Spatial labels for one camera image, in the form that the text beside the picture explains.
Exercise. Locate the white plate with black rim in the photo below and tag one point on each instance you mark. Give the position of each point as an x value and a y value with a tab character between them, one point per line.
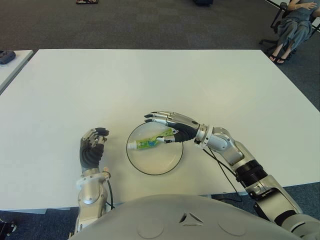
155	162

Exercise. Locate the black game controller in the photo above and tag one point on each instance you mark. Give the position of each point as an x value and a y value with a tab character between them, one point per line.
6	57

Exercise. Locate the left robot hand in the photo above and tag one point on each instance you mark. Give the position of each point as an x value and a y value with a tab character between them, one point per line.
90	155

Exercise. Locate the green toothpaste tube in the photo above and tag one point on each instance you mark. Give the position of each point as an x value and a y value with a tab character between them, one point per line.
146	143

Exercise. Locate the red black object on floor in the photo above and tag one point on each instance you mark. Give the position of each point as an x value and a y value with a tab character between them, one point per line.
87	1

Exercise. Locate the seated person in grey dress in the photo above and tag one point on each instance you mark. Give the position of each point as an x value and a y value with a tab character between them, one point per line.
295	27

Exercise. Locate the seated person on chair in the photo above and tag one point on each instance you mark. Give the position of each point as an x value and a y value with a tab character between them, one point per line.
276	21

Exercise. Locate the grey robot torso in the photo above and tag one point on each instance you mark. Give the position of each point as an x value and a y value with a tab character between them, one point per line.
175	220

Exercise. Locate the dark object on carpet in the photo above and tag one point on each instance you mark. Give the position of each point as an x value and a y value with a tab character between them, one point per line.
203	2

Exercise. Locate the black wheeled base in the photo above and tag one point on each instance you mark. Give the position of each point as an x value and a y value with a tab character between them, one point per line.
7	228

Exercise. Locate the white side table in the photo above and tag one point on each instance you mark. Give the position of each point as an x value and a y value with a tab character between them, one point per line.
15	70

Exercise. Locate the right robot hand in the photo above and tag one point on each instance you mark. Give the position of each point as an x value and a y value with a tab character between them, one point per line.
186	130

